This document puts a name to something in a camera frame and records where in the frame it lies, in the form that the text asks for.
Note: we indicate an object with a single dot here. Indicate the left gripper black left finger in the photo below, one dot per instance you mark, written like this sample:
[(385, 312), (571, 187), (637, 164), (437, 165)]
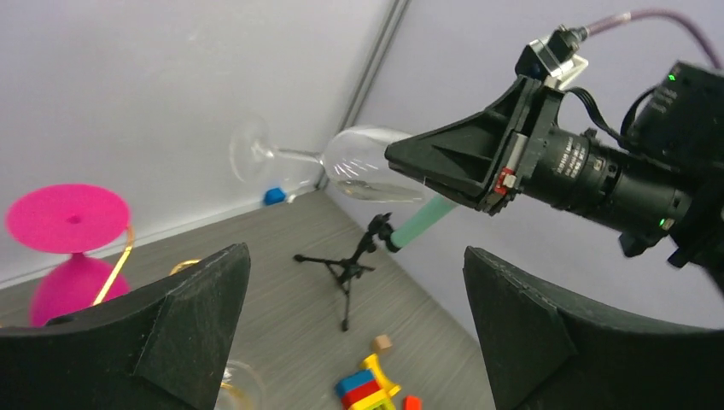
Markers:
[(162, 346)]

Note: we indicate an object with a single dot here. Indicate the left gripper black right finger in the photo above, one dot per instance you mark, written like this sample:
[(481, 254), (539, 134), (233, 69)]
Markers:
[(546, 347)]

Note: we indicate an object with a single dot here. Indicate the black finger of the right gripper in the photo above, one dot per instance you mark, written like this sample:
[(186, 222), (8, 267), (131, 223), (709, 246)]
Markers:
[(472, 188), (463, 149)]

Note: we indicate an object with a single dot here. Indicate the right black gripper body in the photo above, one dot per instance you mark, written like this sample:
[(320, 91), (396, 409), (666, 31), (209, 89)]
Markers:
[(574, 172)]

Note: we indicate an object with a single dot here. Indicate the clear stemless wine glass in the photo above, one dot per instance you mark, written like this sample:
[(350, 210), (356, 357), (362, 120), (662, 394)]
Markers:
[(241, 388)]

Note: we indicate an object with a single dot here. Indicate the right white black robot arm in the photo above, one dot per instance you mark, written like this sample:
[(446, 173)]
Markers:
[(678, 126)]

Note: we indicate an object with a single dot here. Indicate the pink wine glass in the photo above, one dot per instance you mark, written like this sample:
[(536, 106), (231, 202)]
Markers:
[(83, 221)]

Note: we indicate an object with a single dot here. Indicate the mint green cylinder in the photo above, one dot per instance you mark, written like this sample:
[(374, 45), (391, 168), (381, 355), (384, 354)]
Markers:
[(429, 214)]

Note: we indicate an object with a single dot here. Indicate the black mini tripod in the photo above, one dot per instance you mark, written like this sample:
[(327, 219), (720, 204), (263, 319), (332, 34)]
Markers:
[(345, 270)]

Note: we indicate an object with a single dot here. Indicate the orange toy block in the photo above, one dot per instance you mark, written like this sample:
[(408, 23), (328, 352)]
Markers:
[(411, 402)]

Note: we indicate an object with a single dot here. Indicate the small brown wooden cube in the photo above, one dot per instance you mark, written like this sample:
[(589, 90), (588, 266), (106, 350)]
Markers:
[(381, 344)]

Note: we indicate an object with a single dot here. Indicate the yellow toy block window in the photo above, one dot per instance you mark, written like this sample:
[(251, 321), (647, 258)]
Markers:
[(376, 401)]

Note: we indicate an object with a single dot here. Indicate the yellow toy brick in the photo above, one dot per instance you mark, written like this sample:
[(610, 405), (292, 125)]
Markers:
[(372, 363)]

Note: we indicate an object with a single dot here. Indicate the blue toy brick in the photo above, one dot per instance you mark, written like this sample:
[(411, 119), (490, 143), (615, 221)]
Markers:
[(353, 381)]

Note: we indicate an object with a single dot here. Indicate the small blue object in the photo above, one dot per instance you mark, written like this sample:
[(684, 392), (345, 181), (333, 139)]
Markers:
[(274, 196)]

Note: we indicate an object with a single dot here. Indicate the red toy brick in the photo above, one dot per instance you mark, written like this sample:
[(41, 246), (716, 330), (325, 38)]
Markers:
[(360, 393)]

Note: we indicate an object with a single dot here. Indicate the gold wire wine glass rack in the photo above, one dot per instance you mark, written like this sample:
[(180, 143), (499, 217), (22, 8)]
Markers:
[(115, 272)]

